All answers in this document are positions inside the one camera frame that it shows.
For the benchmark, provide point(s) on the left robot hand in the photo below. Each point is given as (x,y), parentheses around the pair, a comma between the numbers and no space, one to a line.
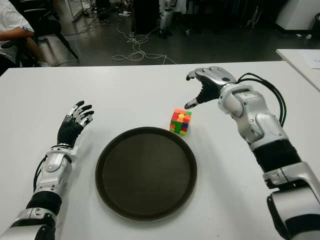
(68,131)

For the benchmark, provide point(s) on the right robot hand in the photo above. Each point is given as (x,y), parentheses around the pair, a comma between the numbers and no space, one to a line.
(215,77)

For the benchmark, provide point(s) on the multicoloured Rubik's cube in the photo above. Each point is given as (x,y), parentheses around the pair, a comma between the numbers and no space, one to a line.
(180,123)

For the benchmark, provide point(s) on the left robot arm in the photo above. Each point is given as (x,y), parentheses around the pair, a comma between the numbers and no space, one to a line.
(53,165)

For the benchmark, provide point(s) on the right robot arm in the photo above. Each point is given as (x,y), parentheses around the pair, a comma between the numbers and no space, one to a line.
(262,125)

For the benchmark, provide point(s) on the dark brown round plate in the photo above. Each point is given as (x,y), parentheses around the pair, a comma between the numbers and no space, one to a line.
(146,175)

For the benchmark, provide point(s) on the grey folded metal stand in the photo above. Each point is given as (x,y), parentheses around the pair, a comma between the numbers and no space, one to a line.
(253,16)

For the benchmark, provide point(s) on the white side table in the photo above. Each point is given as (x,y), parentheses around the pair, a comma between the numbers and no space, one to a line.
(295,62)

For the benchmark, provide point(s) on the black cabinet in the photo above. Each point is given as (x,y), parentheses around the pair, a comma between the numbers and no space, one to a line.
(146,15)

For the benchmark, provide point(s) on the white paper sheet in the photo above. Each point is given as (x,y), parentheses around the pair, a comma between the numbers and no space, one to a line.
(312,60)

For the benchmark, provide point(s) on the crumpled white paper scrap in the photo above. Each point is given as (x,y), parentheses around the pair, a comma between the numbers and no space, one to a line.
(308,36)

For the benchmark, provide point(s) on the white machine housing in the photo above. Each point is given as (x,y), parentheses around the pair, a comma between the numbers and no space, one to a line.
(297,12)

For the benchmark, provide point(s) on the black office chair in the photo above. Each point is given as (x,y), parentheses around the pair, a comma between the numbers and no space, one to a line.
(48,27)

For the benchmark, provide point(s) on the white power strip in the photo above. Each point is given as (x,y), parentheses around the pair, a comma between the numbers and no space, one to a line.
(124,14)

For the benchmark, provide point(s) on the white storage cabinet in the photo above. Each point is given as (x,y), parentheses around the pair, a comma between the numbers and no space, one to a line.
(75,8)

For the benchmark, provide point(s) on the seated person in white shirt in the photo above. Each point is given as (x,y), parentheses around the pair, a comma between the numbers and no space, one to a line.
(10,17)

